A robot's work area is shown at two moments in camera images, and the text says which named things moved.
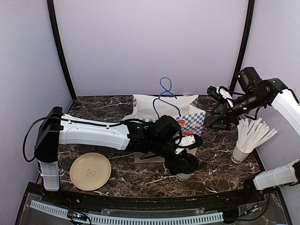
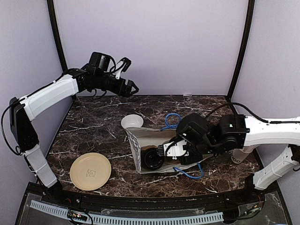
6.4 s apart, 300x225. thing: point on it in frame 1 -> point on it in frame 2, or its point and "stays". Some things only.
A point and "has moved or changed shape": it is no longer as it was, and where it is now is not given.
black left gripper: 170,165 -> 126,93
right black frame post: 251,15 stays
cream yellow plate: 90,171 stays
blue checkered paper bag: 190,116 has moved or changed shape
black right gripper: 225,117 -> 186,161
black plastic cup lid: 188,163 -> 150,160
